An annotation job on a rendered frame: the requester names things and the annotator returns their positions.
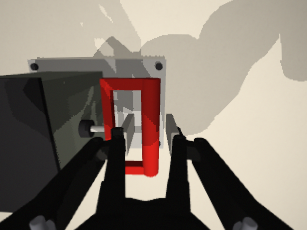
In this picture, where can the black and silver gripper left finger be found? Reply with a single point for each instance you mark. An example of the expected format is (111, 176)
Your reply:
(55, 205)

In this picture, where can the black box with red handle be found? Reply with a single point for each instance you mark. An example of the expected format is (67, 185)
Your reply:
(47, 118)

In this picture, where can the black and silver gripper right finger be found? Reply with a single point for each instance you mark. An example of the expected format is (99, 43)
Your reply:
(235, 206)

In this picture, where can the grey base plate with bolts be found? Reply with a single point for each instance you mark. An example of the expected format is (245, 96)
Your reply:
(125, 101)

